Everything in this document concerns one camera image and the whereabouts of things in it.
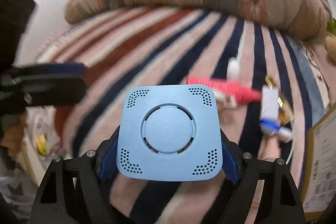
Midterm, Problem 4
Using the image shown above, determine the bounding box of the blue white contact lens case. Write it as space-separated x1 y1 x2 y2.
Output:
259 119 293 143

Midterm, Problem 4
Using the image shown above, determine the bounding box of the gold rectangular bar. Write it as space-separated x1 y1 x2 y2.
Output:
265 76 294 126

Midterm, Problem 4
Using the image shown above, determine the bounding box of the white adapter with cable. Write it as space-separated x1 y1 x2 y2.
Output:
258 85 294 164

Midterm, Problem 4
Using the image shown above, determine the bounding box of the light blue square device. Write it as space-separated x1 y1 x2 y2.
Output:
116 84 223 182

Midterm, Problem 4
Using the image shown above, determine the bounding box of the small white bottle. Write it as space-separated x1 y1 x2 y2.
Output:
227 57 240 82

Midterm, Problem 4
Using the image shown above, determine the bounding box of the cardboard box with labels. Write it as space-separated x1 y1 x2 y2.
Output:
301 105 335 222

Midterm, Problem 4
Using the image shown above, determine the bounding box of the striped pink navy blanket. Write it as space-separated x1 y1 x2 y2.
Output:
35 6 332 224

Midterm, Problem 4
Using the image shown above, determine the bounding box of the red plastic object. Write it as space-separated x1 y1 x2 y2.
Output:
186 76 261 105

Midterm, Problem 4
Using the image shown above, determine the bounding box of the yellow plush toy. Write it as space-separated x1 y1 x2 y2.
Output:
325 36 336 63

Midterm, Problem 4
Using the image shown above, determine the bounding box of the green plush toy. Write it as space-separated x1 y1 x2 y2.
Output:
327 18 336 36

